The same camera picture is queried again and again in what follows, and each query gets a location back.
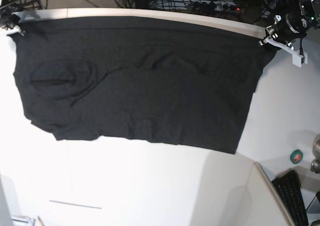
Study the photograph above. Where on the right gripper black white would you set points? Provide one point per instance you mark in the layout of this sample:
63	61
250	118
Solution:
9	25

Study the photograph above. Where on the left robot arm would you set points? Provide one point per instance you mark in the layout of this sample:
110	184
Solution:
304	8

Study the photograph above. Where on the black keyboard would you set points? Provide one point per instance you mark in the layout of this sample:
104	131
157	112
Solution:
288	188

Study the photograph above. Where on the silver metal cylinder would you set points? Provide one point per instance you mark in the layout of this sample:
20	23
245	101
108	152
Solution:
315	164

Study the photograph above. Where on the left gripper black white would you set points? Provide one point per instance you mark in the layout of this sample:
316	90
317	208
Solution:
287	33

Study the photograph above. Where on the black t-shirt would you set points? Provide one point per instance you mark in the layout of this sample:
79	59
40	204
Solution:
138	78

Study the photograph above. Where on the green tape roll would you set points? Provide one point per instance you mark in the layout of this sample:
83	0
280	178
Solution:
296	156

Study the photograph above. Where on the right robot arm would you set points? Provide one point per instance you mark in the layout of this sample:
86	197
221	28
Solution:
8	7

